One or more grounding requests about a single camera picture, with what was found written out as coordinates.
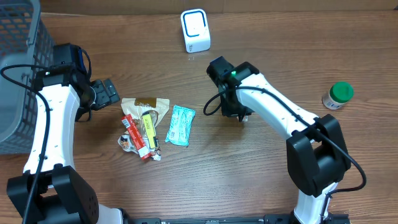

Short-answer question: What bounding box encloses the beige brown snack pouch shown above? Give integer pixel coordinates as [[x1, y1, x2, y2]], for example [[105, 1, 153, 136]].
[[121, 98, 170, 127]]

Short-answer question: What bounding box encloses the red snack bar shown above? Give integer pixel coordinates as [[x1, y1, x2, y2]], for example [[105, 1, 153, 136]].
[[121, 114, 151, 160]]

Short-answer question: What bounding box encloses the snack wrapper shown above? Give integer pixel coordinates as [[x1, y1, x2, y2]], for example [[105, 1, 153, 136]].
[[118, 133, 161, 161]]

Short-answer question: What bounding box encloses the yellow highlighter pen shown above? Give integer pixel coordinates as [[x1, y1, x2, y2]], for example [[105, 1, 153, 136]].
[[142, 111, 157, 149]]

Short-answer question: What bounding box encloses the teal tissue pack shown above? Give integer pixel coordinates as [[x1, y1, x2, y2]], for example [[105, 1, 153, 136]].
[[165, 105, 196, 146]]

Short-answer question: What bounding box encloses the green lid jar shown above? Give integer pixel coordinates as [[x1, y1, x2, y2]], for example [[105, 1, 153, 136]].
[[322, 82, 354, 110]]

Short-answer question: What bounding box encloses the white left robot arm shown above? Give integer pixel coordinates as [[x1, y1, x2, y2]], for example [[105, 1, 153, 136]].
[[1, 44, 129, 223]]

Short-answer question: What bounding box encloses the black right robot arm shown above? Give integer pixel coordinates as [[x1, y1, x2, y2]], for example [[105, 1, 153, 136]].
[[206, 57, 351, 223]]

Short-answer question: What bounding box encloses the white barcode scanner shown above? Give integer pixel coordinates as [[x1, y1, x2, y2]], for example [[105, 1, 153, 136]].
[[180, 9, 211, 54]]

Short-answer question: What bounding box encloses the grey plastic mesh basket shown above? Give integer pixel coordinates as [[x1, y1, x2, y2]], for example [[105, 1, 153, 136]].
[[0, 0, 56, 156]]

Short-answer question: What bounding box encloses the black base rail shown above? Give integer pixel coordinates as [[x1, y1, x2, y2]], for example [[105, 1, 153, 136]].
[[130, 213, 351, 224]]

